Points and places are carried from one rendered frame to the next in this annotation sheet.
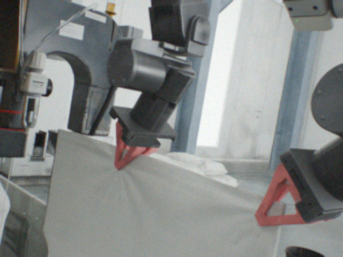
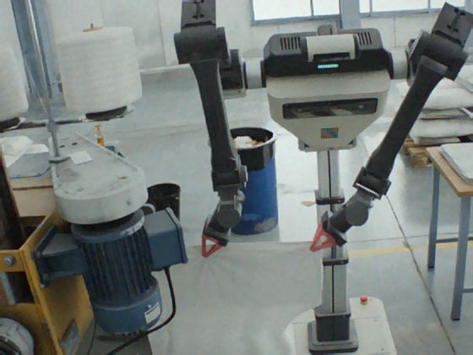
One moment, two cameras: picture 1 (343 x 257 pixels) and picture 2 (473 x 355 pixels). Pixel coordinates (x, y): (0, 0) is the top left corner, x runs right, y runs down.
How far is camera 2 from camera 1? 1.07 m
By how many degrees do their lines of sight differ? 41
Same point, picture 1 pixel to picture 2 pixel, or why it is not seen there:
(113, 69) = (223, 220)
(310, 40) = not seen: outside the picture
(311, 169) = (336, 229)
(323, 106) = (350, 218)
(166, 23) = (226, 177)
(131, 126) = (224, 237)
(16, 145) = not seen: hidden behind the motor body
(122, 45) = (226, 207)
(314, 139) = not seen: hidden behind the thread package
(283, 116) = (24, 30)
